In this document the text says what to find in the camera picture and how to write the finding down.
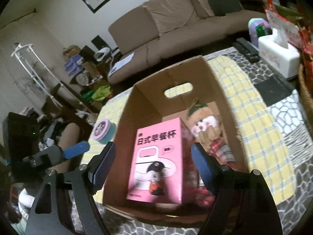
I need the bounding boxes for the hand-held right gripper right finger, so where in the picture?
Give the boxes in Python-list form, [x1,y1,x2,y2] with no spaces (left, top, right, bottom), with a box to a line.
[191,143,284,235]

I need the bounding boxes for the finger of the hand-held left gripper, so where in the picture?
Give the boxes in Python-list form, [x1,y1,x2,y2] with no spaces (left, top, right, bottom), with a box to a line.
[22,141,90,175]

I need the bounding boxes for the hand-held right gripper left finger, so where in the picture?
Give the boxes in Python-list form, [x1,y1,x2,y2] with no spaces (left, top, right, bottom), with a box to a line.
[24,141,117,235]

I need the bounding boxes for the pink printed carton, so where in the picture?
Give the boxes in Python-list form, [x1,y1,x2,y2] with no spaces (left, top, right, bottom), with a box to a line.
[126,117,187,205]

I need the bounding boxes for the brown cardboard box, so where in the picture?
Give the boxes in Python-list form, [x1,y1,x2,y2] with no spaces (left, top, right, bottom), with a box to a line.
[101,55,250,226]

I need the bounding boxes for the person's left hand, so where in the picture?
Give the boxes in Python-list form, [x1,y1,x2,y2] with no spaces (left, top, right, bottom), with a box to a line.
[17,187,36,226]

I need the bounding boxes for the round purple teal tin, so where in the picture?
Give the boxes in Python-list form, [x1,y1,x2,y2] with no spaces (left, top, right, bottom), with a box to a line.
[92,119,116,144]

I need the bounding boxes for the snowman plush doll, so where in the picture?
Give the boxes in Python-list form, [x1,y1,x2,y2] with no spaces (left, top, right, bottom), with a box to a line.
[182,98,237,207]

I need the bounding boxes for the bright green cloth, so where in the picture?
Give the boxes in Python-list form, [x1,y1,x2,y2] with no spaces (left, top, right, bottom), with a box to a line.
[82,84,112,102]

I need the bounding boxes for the yellow checkered cloth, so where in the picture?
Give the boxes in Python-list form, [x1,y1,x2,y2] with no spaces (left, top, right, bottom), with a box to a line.
[81,56,307,203]

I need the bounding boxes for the stack of blue boxes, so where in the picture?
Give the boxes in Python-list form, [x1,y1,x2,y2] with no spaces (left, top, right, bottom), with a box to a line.
[64,55,84,76]

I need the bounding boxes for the white coat rack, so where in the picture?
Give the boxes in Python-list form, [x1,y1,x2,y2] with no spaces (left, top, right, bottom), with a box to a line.
[11,43,86,110]

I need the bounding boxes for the grey pebble-patterned tablecloth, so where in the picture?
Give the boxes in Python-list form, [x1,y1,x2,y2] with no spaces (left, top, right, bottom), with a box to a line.
[71,46,313,235]

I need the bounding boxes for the white paper sheet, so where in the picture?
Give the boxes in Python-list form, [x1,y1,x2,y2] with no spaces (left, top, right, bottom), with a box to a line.
[108,52,135,76]

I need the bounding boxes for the white small appliance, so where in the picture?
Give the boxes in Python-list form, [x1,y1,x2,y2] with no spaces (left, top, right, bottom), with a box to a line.
[94,48,113,61]

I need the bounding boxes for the tan bag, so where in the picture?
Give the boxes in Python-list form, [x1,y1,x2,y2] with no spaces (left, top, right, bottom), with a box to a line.
[62,44,81,57]

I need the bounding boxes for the black square pad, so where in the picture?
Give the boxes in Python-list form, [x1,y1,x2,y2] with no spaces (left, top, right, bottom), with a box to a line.
[254,75,297,107]

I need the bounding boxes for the black box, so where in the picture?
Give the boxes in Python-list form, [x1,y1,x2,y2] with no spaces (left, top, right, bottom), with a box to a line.
[92,35,110,51]

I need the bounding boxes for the black remote control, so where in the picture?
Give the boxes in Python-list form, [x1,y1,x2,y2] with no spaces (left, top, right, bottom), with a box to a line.
[232,37,260,63]

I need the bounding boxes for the wicker basket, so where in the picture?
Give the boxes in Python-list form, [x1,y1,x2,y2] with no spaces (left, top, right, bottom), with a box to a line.
[298,64,313,128]

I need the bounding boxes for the brown sofa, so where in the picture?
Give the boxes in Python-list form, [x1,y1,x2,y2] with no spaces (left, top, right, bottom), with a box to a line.
[108,0,269,85]

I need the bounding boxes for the white tissue box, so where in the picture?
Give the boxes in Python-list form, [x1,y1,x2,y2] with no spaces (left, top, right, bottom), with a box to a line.
[258,28,301,79]

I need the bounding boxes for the purple plastic container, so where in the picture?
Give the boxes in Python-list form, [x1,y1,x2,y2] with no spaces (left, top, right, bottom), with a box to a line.
[248,18,272,47]

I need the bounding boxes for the dark cushion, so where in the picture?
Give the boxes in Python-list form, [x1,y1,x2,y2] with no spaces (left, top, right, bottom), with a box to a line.
[207,0,244,17]

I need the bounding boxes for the pile of red packets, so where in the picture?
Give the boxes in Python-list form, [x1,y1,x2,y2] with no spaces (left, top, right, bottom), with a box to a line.
[260,0,313,61]

